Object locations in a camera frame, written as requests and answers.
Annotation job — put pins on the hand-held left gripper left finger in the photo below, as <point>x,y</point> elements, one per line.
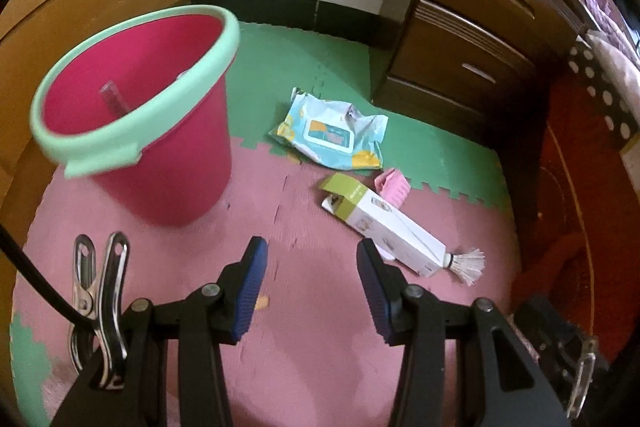
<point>250,292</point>

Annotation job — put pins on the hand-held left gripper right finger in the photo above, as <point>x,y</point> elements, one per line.
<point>375,297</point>

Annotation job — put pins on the white box with green end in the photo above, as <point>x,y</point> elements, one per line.
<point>380,217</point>

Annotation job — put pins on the white feather shuttlecock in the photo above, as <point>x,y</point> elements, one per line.
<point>467,264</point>

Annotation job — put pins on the pink paper note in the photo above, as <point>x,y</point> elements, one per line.
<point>395,187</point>

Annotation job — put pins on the red bucket with green rim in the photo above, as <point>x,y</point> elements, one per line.
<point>165,157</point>

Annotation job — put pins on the blue yellow wet wipes packet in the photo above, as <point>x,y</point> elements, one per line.
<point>325,132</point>

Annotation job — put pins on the clear plastic bottle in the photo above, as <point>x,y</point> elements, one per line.
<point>114,99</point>

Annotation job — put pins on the small orange scrap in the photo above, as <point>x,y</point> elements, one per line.
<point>261,303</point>

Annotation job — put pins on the metal spring clip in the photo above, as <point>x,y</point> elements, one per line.
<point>107,287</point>
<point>585,372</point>

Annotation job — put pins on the pink foam mat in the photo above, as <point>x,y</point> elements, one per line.
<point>310,357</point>

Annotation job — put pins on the red patterned bed cover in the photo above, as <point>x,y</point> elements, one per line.
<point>575,182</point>

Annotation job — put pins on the green foam mat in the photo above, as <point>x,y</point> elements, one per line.
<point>310,67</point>

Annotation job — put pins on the black white polka dot cloth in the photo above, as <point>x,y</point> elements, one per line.
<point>600,97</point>

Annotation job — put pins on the dark brown drawer cabinet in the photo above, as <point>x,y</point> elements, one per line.
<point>475,32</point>

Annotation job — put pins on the pale patterned bedding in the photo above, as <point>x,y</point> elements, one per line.
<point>615,37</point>

